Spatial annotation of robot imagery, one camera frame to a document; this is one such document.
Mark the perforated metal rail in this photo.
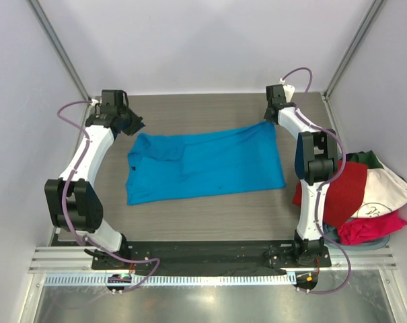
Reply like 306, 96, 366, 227
44, 273, 296, 288

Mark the white t shirt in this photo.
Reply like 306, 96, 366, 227
351, 167, 407, 219

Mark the dark green t shirt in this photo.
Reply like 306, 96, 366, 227
346, 150, 383, 169

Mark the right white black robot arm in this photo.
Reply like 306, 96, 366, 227
264, 84, 338, 266

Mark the aluminium frame post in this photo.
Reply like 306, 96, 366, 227
27, 0, 94, 105
322, 0, 389, 100

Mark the blue t shirt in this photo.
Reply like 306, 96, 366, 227
126, 122, 286, 205

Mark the left aluminium frame post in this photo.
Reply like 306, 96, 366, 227
27, 0, 94, 105

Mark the red t shirt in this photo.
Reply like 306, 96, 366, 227
291, 159, 369, 228

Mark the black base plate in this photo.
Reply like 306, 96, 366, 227
90, 239, 332, 274

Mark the pink t shirt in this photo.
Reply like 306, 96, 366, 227
337, 211, 407, 246

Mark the right aluminium frame post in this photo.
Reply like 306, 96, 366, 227
322, 0, 389, 100

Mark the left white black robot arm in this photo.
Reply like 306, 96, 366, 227
44, 89, 145, 263

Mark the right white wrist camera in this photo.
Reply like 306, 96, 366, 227
279, 78, 295, 102

